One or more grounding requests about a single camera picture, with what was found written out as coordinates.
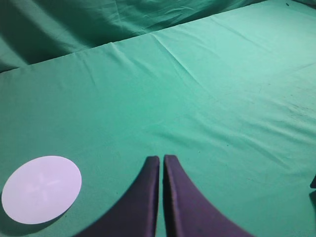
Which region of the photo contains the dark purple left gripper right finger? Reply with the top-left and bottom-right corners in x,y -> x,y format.
163,155 -> 252,237

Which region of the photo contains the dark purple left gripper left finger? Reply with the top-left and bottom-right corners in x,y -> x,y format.
76,156 -> 159,237

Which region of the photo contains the white round flat plate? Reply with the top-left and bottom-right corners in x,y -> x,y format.
1,156 -> 82,225

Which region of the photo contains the dark object at right edge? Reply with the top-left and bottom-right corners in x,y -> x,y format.
309,175 -> 316,198

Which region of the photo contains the green cloth backdrop and tablecover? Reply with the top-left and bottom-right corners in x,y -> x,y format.
0,0 -> 316,237

